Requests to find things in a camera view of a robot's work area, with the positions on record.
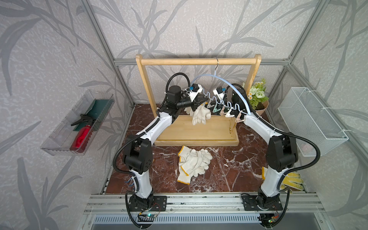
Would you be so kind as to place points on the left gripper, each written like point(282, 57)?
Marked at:
point(194, 104)

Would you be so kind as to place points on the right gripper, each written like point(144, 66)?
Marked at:
point(219, 103)

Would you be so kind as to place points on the blue wavy clip hanger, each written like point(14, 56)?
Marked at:
point(246, 109)

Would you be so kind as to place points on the white glove hung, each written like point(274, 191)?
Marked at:
point(201, 115)
point(189, 111)

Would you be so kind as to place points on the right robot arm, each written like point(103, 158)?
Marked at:
point(282, 150)

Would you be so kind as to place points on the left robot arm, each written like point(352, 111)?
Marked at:
point(135, 157)

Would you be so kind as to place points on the pink clothes peg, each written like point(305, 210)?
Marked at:
point(240, 118)

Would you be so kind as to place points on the potted white flower plant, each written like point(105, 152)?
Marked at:
point(258, 100)

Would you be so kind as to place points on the wooden clothes rack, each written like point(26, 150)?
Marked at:
point(219, 130)

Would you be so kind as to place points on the white glove with yellow cuff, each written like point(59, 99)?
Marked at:
point(194, 162)

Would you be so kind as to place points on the yellow rubber-coated glove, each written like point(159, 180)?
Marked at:
point(291, 179)

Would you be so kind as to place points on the green cloth in tray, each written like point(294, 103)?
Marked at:
point(93, 112)

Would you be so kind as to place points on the blue hand rake tool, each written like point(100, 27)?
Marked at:
point(130, 182)

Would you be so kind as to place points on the red spray bottle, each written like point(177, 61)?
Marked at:
point(80, 142)

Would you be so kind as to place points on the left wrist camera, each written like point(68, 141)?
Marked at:
point(194, 90)

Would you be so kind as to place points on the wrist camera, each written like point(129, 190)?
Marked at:
point(194, 90)
point(220, 93)

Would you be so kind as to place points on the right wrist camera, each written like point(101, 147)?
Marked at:
point(220, 93)

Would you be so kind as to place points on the white wire mesh basket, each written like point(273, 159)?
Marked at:
point(305, 116)

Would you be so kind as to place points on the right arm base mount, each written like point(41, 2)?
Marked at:
point(261, 202)

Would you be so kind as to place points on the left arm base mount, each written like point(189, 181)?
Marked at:
point(156, 203)

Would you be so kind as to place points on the clear plastic wall tray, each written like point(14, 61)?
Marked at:
point(61, 139)

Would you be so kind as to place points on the aluminium front rail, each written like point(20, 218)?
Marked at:
point(223, 211)

